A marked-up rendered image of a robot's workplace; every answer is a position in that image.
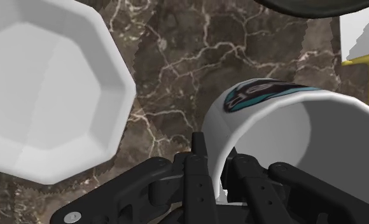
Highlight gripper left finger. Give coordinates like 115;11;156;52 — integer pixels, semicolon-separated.
50;131;220;224

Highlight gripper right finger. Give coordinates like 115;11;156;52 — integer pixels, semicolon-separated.
220;148;369;224

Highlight white mug with teal print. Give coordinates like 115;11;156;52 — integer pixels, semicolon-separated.
201;78;369;211

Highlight white and yellow object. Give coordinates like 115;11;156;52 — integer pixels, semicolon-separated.
339;3;369;108

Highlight white octagonal bowl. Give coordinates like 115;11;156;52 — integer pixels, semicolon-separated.
0;0;137;185

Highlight dark round bowl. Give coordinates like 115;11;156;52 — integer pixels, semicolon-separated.
253;0;369;18

